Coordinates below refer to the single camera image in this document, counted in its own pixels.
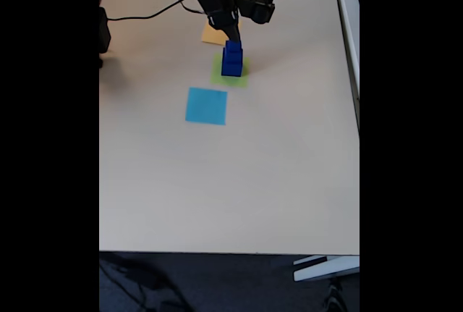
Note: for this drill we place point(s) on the small blue cube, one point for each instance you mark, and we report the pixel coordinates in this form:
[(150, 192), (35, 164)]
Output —
[(231, 48)]

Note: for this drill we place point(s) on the large blue cube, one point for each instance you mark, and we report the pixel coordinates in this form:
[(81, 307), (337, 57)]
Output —
[(231, 69)]

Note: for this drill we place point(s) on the orange paper square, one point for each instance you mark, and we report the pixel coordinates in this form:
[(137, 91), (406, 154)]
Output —
[(210, 35)]

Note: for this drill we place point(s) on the green paper square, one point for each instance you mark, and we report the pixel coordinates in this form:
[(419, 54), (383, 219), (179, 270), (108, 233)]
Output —
[(238, 81)]

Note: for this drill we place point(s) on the light blue paper square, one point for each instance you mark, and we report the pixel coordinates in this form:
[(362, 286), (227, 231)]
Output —
[(206, 106)]

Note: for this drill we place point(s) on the white neighbouring table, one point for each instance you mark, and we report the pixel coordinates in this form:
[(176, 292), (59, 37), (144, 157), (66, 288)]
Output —
[(349, 29)]

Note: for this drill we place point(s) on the white table leg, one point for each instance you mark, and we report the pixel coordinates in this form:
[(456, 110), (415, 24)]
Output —
[(325, 268)]

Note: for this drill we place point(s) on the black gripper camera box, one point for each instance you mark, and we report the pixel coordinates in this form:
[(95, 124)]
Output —
[(255, 6)]

